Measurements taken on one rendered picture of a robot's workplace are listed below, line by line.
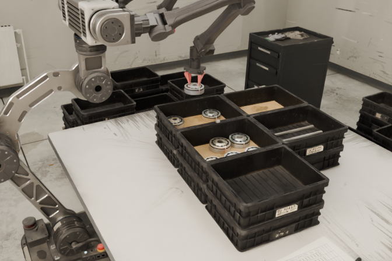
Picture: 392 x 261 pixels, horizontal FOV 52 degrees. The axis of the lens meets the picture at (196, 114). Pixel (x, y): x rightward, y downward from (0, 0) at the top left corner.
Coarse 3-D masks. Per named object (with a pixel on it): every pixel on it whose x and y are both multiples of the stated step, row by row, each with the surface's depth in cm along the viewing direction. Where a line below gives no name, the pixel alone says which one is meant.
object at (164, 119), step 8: (208, 96) 223; (216, 96) 224; (160, 104) 211; (168, 104) 212; (232, 104) 214; (160, 112) 203; (240, 112) 206; (168, 120) 195; (224, 120) 197; (176, 128) 188; (184, 128) 188
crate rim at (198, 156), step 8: (232, 120) 198; (248, 120) 199; (192, 128) 189; (200, 128) 190; (272, 136) 184; (184, 144) 179; (280, 144) 178; (192, 152) 172; (248, 152) 171; (200, 160) 166; (216, 160) 164
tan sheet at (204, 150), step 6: (204, 144) 195; (252, 144) 196; (198, 150) 190; (204, 150) 190; (210, 150) 190; (234, 150) 191; (240, 150) 191; (204, 156) 186; (210, 156) 186; (216, 156) 186; (222, 156) 186
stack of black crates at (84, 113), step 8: (112, 96) 310; (120, 96) 314; (128, 96) 301; (80, 104) 299; (88, 104) 302; (96, 104) 306; (104, 104) 309; (112, 104) 312; (120, 104) 312; (128, 104) 288; (80, 112) 275; (88, 112) 275; (96, 112) 276; (104, 112) 280; (112, 112) 284; (120, 112) 288; (128, 112) 291; (80, 120) 284; (88, 120) 276; (96, 120) 280; (104, 120) 283
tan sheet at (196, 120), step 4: (196, 116) 223; (200, 116) 223; (220, 116) 224; (184, 120) 218; (188, 120) 218; (192, 120) 218; (196, 120) 218; (200, 120) 218; (184, 124) 213; (188, 124) 214; (192, 124) 214; (196, 124) 214
